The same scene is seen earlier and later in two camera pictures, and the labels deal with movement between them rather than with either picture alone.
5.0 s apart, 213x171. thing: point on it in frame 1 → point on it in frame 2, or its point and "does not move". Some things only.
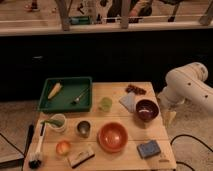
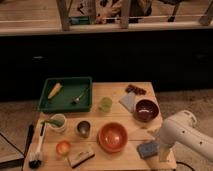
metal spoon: x=77 y=99 does not move
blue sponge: x=148 y=149 does not move
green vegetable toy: x=55 y=122 does not move
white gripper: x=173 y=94 → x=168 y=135
